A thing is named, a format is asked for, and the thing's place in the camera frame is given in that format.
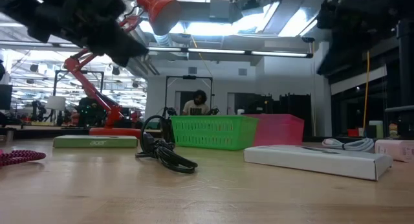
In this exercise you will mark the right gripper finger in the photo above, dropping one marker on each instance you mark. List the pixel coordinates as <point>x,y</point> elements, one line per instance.
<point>339,49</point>

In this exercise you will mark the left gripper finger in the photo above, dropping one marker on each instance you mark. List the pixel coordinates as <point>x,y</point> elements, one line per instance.
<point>119,47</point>

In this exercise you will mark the green acer box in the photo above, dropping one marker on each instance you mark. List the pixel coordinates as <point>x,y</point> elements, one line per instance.
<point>95,141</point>

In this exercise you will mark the white square card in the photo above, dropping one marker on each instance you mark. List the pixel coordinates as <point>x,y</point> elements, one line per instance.
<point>310,161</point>

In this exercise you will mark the pink charger box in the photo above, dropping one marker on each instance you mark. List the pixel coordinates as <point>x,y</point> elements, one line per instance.
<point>396,150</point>

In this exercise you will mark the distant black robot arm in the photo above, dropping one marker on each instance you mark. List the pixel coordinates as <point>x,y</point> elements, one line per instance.
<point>213,111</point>
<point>170,112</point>

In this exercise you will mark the pink plastic bin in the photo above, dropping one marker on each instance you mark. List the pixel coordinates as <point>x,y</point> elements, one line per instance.
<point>281,130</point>

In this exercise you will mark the red desk lamp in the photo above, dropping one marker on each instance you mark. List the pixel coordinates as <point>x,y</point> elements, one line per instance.
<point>158,10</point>

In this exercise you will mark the pale green container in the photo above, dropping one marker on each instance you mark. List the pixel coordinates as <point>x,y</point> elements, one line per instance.
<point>376,128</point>

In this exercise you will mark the long ceiling light bar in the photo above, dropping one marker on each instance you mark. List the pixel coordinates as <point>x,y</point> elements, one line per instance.
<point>213,51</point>

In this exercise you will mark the person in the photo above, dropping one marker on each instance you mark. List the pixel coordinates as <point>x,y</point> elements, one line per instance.
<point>196,107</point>

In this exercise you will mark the small figurine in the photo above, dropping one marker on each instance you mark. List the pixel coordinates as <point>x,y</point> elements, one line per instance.
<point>393,130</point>

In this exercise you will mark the grey ceiling box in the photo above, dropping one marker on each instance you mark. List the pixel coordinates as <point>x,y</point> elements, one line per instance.
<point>220,8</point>

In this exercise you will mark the dark monitor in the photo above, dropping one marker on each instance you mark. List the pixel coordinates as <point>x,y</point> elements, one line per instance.
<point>5,97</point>

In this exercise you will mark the white cup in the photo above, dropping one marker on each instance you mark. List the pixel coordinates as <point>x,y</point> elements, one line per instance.
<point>240,112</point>

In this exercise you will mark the green plastic basket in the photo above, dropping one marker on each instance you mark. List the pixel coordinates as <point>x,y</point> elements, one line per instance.
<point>213,133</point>

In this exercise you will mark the black vertical post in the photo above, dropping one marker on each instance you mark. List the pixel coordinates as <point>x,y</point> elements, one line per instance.
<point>405,72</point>

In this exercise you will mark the black metal frame stand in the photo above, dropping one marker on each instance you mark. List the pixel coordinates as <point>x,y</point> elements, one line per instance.
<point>189,77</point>

